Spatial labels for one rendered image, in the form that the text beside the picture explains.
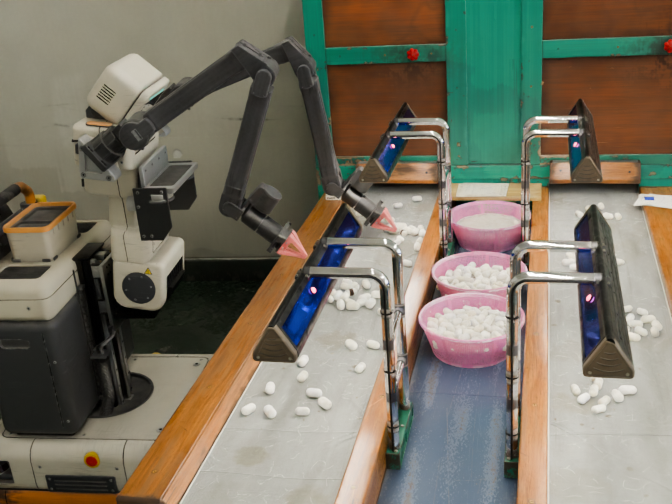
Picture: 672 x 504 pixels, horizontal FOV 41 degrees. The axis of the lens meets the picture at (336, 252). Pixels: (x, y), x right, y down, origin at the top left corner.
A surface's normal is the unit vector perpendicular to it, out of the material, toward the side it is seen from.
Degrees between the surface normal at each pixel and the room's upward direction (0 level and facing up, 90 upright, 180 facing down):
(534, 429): 0
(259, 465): 0
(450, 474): 0
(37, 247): 92
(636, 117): 90
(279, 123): 90
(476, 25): 90
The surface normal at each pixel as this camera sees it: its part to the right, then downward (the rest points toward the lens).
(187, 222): -0.14, 0.40
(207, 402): -0.07, -0.92
